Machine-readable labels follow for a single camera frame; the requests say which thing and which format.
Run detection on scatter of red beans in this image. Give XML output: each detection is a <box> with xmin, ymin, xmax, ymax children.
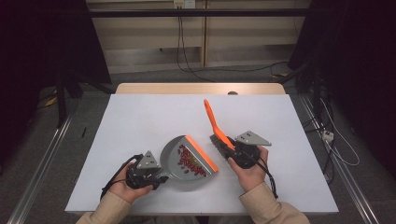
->
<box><xmin>177</xmin><ymin>143</ymin><xmax>208</xmax><ymax>178</ymax></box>

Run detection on white power adapter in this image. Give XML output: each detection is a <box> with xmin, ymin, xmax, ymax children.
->
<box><xmin>321</xmin><ymin>130</ymin><xmax>335</xmax><ymax>143</ymax></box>

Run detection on orange hand brush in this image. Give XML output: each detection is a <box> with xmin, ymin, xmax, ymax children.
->
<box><xmin>204</xmin><ymin>98</ymin><xmax>236</xmax><ymax>161</ymax></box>

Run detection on grey dustpan with orange edge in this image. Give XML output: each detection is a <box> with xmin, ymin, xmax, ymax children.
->
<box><xmin>159</xmin><ymin>134</ymin><xmax>219</xmax><ymax>191</ymax></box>

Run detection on right hand-held gripper cable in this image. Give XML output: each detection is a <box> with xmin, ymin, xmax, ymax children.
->
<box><xmin>248</xmin><ymin>155</ymin><xmax>279</xmax><ymax>200</ymax></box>

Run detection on scatter of small green beans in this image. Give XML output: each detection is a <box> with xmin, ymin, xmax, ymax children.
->
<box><xmin>185</xmin><ymin>153</ymin><xmax>205</xmax><ymax>174</ymax></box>

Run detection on left hand-held gripper cable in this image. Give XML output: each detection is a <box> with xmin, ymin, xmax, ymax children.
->
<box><xmin>100</xmin><ymin>153</ymin><xmax>144</xmax><ymax>200</ymax></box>

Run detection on black hanging cable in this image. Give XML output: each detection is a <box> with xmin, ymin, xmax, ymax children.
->
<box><xmin>176</xmin><ymin>7</ymin><xmax>216</xmax><ymax>83</ymax></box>

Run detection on white table board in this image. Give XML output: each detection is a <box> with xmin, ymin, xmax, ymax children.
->
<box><xmin>64</xmin><ymin>93</ymin><xmax>340</xmax><ymax>216</ymax></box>

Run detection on hand-held gripper cable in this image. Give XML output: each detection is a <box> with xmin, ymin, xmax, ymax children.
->
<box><xmin>248</xmin><ymin>155</ymin><xmax>279</xmax><ymax>200</ymax></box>
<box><xmin>100</xmin><ymin>153</ymin><xmax>144</xmax><ymax>200</ymax></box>

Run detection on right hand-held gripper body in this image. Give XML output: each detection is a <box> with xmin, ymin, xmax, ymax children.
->
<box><xmin>230</xmin><ymin>130</ymin><xmax>273</xmax><ymax>170</ymax></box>

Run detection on wooden table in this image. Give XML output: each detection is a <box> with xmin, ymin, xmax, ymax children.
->
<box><xmin>115</xmin><ymin>82</ymin><xmax>287</xmax><ymax>96</ymax></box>

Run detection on white cable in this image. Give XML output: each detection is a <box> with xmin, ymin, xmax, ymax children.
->
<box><xmin>320</xmin><ymin>99</ymin><xmax>361</xmax><ymax>167</ymax></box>

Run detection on black curtain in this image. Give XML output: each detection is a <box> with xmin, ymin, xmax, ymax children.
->
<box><xmin>288</xmin><ymin>0</ymin><xmax>396</xmax><ymax>178</ymax></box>
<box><xmin>0</xmin><ymin>0</ymin><xmax>111</xmax><ymax>169</ymax></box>

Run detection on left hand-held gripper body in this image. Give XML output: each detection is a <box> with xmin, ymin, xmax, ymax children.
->
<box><xmin>125</xmin><ymin>150</ymin><xmax>169</xmax><ymax>190</ymax></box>

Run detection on black horizontal bar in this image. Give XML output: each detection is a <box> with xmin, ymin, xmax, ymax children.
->
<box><xmin>87</xmin><ymin>8</ymin><xmax>312</xmax><ymax>18</ymax></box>

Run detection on person's right hand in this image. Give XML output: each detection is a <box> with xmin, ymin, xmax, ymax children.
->
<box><xmin>227</xmin><ymin>147</ymin><xmax>269</xmax><ymax>192</ymax></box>

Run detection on black metal stand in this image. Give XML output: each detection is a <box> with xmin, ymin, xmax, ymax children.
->
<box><xmin>55</xmin><ymin>73</ymin><xmax>83</xmax><ymax>129</ymax></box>

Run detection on bundle of black cables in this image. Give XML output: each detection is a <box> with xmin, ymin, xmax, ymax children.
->
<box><xmin>304</xmin><ymin>92</ymin><xmax>335</xmax><ymax>185</ymax></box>

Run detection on white wall socket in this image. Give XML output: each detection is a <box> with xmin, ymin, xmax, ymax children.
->
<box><xmin>173</xmin><ymin>0</ymin><xmax>196</xmax><ymax>9</ymax></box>

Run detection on aluminium floor rail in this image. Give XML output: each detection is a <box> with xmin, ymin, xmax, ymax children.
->
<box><xmin>7</xmin><ymin>115</ymin><xmax>74</xmax><ymax>224</ymax></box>
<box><xmin>300</xmin><ymin>94</ymin><xmax>379</xmax><ymax>224</ymax></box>

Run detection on person's left hand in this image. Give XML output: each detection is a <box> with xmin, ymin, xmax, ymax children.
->
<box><xmin>109</xmin><ymin>162</ymin><xmax>154</xmax><ymax>203</ymax></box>

